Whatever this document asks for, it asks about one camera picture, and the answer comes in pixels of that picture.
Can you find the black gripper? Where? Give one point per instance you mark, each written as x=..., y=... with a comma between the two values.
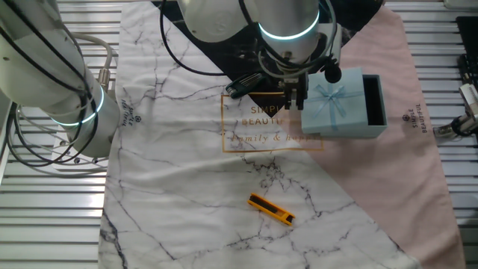
x=297, y=82

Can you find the light blue ribboned casing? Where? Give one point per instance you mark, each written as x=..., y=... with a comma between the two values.
x=351, y=112

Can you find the light blue gift box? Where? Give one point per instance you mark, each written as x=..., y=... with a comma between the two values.
x=373, y=101

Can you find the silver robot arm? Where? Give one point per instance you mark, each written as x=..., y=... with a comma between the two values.
x=37, y=56

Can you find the yellow folding tool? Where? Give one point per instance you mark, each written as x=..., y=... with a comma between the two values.
x=270, y=209

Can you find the marble pink black tablecloth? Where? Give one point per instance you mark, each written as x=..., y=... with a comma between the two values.
x=186, y=187

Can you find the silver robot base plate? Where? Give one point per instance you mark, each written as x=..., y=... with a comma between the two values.
x=59, y=143

